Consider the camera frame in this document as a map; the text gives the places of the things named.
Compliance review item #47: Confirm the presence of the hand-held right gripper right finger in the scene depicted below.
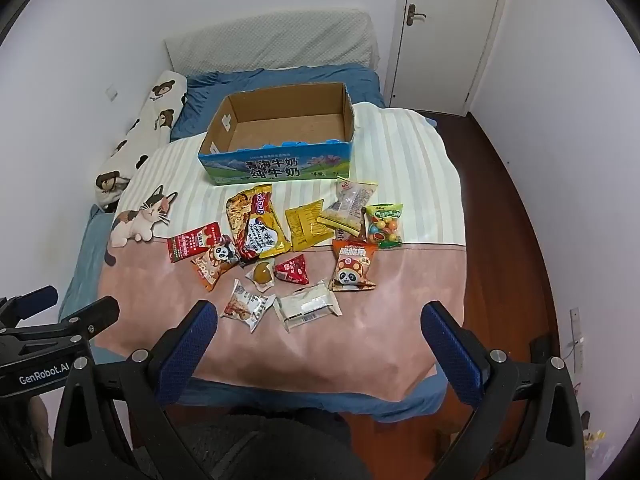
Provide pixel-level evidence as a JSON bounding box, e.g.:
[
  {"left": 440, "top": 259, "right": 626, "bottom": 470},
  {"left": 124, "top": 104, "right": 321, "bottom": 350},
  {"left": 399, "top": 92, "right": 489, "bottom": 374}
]
[{"left": 420, "top": 301, "right": 586, "bottom": 480}]

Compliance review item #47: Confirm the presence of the small orange panda packet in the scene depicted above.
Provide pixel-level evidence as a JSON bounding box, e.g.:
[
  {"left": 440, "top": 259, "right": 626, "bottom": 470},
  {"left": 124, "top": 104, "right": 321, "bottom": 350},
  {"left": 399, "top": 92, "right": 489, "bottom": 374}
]
[{"left": 190, "top": 237, "right": 241, "bottom": 293}]

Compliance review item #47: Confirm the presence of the green candy ball packet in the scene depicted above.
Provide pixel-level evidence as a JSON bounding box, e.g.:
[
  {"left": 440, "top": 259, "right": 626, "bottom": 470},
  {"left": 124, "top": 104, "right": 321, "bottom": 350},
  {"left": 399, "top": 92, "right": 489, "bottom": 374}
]
[{"left": 364, "top": 203, "right": 405, "bottom": 250}]

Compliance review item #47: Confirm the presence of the cat print striped blanket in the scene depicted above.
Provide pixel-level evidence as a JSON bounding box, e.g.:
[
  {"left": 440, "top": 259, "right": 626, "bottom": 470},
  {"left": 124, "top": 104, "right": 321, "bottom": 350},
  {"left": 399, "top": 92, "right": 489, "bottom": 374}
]
[{"left": 95, "top": 101, "right": 468, "bottom": 401}]

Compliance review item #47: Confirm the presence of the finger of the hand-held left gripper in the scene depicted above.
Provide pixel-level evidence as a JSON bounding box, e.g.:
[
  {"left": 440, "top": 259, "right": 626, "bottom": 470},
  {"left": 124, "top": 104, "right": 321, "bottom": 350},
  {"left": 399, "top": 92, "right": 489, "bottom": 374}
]
[
  {"left": 0, "top": 296, "right": 121, "bottom": 347},
  {"left": 0, "top": 285, "right": 59, "bottom": 333}
]

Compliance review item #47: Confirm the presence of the red triangular snack packet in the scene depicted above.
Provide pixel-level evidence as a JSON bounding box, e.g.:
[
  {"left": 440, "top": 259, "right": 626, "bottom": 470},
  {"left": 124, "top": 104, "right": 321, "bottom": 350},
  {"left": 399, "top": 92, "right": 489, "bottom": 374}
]
[{"left": 272, "top": 254, "right": 311, "bottom": 283}]

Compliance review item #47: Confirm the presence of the white door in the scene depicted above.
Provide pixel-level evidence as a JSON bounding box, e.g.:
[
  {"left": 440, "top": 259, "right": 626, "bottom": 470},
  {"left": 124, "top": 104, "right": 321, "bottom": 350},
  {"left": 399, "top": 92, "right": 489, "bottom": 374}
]
[{"left": 385, "top": 0, "right": 513, "bottom": 116}]

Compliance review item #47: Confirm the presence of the braised egg packet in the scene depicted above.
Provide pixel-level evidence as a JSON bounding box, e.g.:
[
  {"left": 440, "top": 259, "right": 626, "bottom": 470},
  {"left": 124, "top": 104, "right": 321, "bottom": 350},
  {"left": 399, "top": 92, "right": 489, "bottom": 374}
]
[{"left": 245, "top": 259, "right": 277, "bottom": 292}]

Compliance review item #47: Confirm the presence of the yellow snack packet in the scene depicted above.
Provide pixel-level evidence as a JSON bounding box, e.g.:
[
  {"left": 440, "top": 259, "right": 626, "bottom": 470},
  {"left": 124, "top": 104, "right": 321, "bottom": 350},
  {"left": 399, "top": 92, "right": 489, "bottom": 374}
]
[{"left": 284, "top": 199, "right": 333, "bottom": 253}]

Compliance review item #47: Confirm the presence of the white translucent snack packet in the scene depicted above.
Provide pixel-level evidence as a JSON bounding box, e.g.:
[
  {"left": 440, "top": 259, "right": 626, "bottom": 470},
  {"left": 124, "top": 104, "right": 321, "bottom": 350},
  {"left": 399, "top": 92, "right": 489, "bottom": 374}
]
[{"left": 272, "top": 281, "right": 343, "bottom": 333}]

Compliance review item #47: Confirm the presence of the green milk carton box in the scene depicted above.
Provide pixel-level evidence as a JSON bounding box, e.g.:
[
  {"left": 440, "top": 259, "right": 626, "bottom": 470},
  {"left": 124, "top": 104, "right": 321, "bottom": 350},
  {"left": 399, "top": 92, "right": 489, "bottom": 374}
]
[{"left": 197, "top": 81, "right": 358, "bottom": 187}]

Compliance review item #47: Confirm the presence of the bear print white pillow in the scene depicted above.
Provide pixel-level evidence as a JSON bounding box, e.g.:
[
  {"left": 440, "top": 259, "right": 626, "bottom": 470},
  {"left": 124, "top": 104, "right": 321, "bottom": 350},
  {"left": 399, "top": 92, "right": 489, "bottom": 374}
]
[{"left": 95, "top": 70, "right": 188, "bottom": 213}]

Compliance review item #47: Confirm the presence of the white oat cookie packet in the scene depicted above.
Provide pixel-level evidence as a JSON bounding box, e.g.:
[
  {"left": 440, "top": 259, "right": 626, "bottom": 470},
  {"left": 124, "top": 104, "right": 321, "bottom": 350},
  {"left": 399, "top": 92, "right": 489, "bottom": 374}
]
[{"left": 220, "top": 279, "right": 277, "bottom": 333}]

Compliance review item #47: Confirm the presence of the white wall socket strip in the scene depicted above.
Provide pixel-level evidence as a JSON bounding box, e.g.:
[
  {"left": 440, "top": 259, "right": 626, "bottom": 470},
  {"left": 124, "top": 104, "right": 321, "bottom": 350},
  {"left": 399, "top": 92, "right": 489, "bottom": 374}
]
[{"left": 570, "top": 307, "right": 586, "bottom": 373}]

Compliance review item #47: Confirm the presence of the clear yellow-edged snack packet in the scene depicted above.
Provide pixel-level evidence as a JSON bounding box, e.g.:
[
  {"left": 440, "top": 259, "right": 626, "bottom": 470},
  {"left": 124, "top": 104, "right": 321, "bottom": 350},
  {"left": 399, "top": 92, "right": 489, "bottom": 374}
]
[{"left": 317, "top": 176, "right": 380, "bottom": 238}]

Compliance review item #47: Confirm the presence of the yellow red noodle packet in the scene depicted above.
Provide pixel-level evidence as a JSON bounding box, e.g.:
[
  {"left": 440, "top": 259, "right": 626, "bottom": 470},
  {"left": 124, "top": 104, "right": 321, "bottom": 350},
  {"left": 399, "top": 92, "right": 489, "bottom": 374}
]
[{"left": 225, "top": 184, "right": 292, "bottom": 267}]

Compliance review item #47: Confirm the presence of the grey quilted headboard cushion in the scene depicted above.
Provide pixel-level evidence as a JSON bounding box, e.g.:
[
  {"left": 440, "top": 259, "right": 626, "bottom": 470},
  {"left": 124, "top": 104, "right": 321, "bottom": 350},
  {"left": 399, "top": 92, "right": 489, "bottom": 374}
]
[{"left": 164, "top": 9, "right": 381, "bottom": 75}]

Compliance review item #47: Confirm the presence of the blue bed sheet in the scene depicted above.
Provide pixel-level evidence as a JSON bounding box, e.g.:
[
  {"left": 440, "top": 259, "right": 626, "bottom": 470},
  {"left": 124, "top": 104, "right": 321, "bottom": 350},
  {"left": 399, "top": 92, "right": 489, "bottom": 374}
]
[{"left": 60, "top": 64, "right": 451, "bottom": 423}]

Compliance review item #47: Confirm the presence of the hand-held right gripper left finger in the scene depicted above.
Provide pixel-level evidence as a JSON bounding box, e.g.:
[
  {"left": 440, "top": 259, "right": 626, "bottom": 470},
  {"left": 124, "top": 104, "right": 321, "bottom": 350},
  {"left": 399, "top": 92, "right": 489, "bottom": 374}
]
[{"left": 52, "top": 300, "right": 219, "bottom": 480}]

